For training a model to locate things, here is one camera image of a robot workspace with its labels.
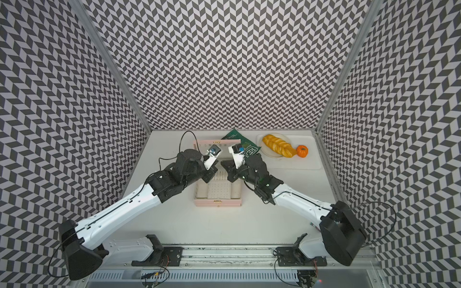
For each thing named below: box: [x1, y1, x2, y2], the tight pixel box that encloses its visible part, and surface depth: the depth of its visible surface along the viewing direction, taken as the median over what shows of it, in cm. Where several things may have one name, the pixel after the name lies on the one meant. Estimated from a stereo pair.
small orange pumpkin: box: [296, 144, 309, 158], surface depth 104 cm
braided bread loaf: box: [262, 134, 298, 158], surface depth 105 cm
